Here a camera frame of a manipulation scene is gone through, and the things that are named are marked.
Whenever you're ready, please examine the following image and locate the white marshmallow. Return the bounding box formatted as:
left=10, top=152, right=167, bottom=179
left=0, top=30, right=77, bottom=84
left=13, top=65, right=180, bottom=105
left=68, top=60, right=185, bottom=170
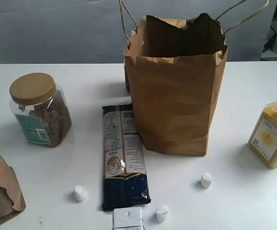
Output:
left=155, top=205, right=169, bottom=223
left=74, top=184, right=87, bottom=202
left=200, top=172, right=212, bottom=189

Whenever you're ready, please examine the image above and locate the brown paper bag with handles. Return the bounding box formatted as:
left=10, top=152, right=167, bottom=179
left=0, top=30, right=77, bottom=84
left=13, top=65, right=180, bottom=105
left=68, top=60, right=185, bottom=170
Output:
left=118, top=0, right=270, bottom=157

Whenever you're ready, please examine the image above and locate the dark glass jar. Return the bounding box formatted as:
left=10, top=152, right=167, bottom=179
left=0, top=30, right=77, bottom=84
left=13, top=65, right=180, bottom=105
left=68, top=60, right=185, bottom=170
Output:
left=124, top=65, right=130, bottom=93

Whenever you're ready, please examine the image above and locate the dark blue noodle packet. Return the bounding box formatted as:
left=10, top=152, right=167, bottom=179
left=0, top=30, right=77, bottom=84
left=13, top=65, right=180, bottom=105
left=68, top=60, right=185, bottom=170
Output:
left=102, top=104, right=151, bottom=211

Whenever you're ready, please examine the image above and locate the clear nut jar yellow lid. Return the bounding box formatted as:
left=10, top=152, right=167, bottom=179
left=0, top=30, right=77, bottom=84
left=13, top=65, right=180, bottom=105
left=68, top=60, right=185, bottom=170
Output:
left=9, top=73, right=72, bottom=148

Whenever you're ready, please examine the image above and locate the silver foil packet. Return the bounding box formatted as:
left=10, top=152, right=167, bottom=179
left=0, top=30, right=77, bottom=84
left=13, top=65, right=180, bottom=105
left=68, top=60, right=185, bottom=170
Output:
left=112, top=207, right=145, bottom=230

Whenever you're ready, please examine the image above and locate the yellow millet plastic jar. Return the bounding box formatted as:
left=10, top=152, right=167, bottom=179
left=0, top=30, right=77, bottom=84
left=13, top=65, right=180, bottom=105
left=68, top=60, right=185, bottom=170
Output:
left=248, top=102, right=277, bottom=168

